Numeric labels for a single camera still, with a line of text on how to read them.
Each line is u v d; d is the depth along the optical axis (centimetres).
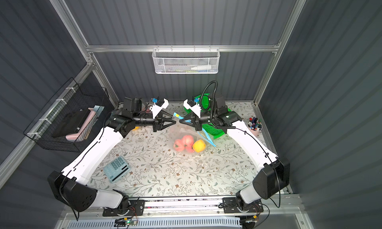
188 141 81
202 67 91
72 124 69
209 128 67
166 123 66
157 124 61
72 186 38
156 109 60
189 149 87
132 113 55
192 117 63
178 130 80
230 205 73
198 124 61
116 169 85
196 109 60
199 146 80
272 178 41
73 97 77
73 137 63
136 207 73
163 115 67
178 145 85
